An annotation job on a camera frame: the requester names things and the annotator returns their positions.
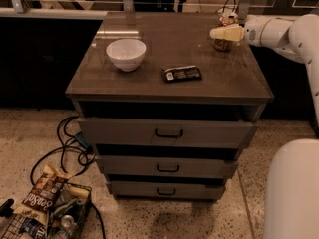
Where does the black snack bar packet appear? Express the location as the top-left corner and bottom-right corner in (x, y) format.
(161, 65), (202, 83)

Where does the silver can in basket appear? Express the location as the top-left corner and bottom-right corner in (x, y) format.
(60, 215), (76, 236)

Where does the top grey drawer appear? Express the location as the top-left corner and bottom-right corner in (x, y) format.
(78, 118), (257, 149)

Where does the bottom grey drawer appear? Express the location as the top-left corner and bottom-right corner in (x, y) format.
(108, 181), (225, 200)

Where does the black wire basket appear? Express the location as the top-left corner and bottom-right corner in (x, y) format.
(0, 183), (91, 239)

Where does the orange soda can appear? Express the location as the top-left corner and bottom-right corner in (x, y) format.
(214, 12), (238, 52)

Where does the sea salt chip bag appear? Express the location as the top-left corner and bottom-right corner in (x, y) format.
(14, 164), (75, 225)

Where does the black cable behind cabinet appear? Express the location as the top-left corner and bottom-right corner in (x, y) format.
(215, 0), (237, 14)

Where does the black floor cable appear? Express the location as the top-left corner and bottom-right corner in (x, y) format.
(29, 116), (107, 239)

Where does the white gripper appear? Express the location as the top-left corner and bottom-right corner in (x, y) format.
(209, 16), (266, 46)

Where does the black object floor left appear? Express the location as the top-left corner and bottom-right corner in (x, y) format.
(0, 199), (14, 218)

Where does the blue plug box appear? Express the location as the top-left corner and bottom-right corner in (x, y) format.
(75, 131), (92, 151)

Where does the grey drawer cabinet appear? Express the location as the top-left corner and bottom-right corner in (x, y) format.
(66, 12), (273, 187)

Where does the grey drawer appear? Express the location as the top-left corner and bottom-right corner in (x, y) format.
(108, 181), (225, 200)
(78, 118), (257, 149)
(96, 155), (238, 179)

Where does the middle grey drawer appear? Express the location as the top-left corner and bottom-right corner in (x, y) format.
(96, 155), (238, 179)

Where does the white ceramic bowl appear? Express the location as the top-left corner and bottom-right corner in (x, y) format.
(106, 39), (147, 72)

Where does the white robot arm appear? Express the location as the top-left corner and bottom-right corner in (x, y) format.
(210, 14), (319, 239)

